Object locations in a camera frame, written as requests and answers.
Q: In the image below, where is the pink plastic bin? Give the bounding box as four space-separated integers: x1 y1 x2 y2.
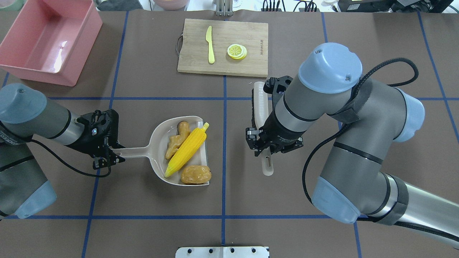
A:
0 0 102 87

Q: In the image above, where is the dark grey cloth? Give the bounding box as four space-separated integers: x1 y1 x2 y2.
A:
94 0 143 11

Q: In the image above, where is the beige plastic dustpan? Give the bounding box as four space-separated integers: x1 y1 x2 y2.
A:
113 116 208 186

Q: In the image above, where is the aluminium frame post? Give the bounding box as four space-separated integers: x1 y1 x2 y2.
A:
213 0 234 16

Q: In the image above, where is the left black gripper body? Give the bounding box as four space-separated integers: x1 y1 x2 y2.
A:
67 109 119 158

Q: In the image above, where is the pink bowl with pieces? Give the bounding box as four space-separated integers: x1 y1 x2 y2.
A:
154 0 190 10

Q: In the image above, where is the bamboo cutting board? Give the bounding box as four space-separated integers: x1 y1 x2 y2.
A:
177 18 269 78

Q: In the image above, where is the yellow toy knife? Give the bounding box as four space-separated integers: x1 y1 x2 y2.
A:
205 25 215 64

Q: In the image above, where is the yellow toy corn cob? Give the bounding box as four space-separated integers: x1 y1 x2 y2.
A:
164 123 209 178

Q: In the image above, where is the tan toy ginger root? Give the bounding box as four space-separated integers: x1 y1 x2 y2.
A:
165 121 191 160

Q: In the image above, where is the beige hand brush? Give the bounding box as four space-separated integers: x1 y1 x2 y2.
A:
253 81 274 176

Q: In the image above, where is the brown toy potato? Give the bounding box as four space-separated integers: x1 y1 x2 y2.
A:
180 165 212 185

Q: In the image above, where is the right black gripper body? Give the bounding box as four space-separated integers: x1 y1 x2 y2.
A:
246 76 303 157

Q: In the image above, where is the yellow toy lemon slice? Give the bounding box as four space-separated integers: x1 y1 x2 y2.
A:
227 44 248 60

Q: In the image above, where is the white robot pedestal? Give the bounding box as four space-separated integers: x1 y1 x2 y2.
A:
175 246 270 258

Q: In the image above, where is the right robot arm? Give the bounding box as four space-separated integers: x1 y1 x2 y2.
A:
246 42 459 249

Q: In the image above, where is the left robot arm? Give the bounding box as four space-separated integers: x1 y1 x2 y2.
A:
0 83 125 219

